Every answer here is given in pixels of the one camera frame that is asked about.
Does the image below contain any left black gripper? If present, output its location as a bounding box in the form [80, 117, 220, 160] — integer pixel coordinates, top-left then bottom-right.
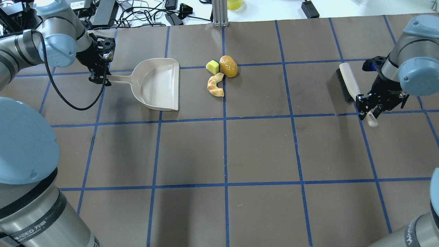
[78, 33, 116, 86]

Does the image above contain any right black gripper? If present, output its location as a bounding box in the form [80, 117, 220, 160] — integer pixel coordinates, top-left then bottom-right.
[356, 56, 409, 120]

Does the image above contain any beige hand brush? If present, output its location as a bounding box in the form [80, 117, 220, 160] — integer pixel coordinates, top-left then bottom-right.
[336, 62, 378, 128]

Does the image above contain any croissant toy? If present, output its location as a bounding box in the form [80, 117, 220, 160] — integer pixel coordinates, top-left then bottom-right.
[207, 72, 225, 97]

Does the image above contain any yellow green sponge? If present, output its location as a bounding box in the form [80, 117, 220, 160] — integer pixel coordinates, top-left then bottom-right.
[205, 60, 220, 75]

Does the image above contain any brown potato toy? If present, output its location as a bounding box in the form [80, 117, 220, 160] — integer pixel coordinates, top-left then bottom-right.
[219, 55, 238, 78]

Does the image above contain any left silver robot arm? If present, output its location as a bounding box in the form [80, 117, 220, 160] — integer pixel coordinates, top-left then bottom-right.
[1, 0, 116, 247]

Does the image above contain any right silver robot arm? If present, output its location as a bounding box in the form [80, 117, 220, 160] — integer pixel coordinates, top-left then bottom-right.
[354, 14, 439, 247]

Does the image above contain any black power adapter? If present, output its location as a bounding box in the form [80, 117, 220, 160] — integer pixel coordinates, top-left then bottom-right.
[301, 0, 320, 19]

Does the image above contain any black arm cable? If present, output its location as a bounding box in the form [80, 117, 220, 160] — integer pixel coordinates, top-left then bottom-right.
[30, 30, 108, 111]

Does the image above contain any aluminium frame post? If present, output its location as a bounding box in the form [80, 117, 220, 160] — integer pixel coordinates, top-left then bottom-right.
[212, 0, 229, 27]

